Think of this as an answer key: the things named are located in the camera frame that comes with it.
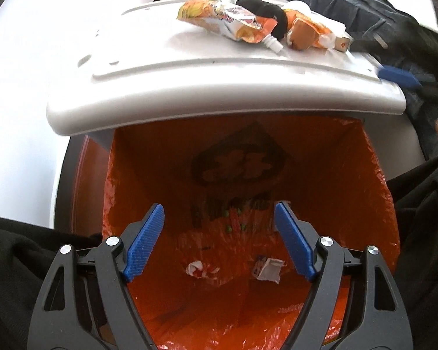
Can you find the white trash bin lid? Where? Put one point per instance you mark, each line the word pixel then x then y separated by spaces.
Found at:
pixel 168 80

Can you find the small white brown wrapper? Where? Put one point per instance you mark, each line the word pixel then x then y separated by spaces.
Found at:
pixel 341 43

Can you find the black cloth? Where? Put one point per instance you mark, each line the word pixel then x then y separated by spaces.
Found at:
pixel 262 7

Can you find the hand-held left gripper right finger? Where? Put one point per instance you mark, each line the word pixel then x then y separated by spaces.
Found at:
pixel 295 240

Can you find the orange snack packet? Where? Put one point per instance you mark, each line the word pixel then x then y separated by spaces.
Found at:
pixel 193 9

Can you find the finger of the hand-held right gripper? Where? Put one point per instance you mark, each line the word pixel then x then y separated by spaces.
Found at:
pixel 398 76

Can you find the person's black clothing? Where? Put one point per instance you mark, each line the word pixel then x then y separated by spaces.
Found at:
pixel 7 262

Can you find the orange trash bag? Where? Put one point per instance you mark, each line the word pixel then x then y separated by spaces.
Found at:
pixel 222 146

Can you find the orange drink pouch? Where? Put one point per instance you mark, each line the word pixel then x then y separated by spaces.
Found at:
pixel 306 31

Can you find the crumpled white red wrapper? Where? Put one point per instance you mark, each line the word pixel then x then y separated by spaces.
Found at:
pixel 200 269

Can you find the white orange spouted pouch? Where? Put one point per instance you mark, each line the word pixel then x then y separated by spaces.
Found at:
pixel 241 25

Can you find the crumpled white paper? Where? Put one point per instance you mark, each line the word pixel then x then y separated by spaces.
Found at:
pixel 268 268

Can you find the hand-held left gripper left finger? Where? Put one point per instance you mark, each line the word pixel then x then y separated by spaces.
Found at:
pixel 144 244

